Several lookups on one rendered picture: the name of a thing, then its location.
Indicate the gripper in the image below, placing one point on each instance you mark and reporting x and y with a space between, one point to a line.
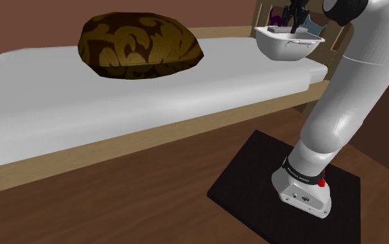
296 11

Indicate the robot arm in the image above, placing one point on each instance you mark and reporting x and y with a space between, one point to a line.
346 101

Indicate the blue-grey flat object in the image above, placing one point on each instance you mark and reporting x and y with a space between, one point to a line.
313 24

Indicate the purple curved object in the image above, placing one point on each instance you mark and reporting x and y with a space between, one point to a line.
276 19

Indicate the grey flat object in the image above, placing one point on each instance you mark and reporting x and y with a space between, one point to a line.
276 29

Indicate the brown patterned pillow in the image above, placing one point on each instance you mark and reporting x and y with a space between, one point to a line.
136 47

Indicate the wooden bed with white mattress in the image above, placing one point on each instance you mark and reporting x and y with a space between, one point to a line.
147 101

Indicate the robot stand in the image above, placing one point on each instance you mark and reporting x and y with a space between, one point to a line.
248 189

